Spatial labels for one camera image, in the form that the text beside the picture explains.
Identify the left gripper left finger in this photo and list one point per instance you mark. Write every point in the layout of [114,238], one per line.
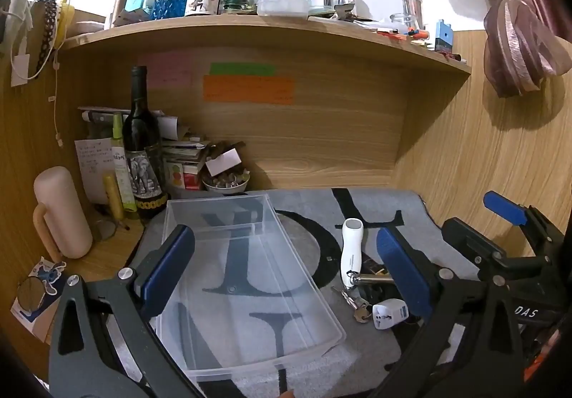
[161,269]

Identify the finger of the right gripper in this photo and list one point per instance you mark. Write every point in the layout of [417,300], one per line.
[470,243]
[504,208]

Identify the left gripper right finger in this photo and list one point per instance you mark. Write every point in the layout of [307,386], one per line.
[410,269]

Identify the white travel plug adapter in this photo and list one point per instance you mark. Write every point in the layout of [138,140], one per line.
[388,313]

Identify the keys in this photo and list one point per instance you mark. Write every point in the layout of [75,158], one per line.
[362,310]

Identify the white handheld beauty device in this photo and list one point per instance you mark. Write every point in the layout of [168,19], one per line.
[351,256]

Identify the clear plastic storage box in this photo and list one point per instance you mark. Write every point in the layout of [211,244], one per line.
[245,303]

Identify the eyeglasses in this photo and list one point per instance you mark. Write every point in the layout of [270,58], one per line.
[103,228]

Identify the yellow tube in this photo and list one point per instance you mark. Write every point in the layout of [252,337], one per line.
[114,199]

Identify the grey rug with black letters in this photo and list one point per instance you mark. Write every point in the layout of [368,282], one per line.
[313,220]

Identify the blue cartoon sticker card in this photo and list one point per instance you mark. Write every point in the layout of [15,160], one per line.
[38,323]

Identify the round small mirror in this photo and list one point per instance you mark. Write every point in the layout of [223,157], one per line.
[30,294]

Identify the stack of books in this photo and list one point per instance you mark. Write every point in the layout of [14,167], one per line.
[183,162]

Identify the white bowl of small items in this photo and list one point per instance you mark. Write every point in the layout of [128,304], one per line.
[227,183]

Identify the handwritten paper note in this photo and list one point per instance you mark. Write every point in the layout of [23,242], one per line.
[95,158]

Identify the green spray bottle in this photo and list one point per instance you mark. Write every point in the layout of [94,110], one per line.
[122,173]

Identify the white card on bowl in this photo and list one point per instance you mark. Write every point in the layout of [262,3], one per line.
[223,162]

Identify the dark wine bottle elephant label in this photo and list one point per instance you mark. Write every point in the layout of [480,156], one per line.
[143,148]

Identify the orange sticky note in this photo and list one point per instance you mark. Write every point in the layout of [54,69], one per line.
[254,89]

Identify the pink sticky note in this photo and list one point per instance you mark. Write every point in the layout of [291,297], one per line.
[169,69]

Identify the green sticky note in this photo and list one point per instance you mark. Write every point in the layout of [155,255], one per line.
[241,68]

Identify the pink curtain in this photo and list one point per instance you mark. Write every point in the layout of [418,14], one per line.
[522,49]

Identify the wooden shelf board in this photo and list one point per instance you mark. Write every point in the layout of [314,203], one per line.
[325,37]

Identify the pink mug with handle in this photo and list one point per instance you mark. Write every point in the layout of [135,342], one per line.
[58,217]

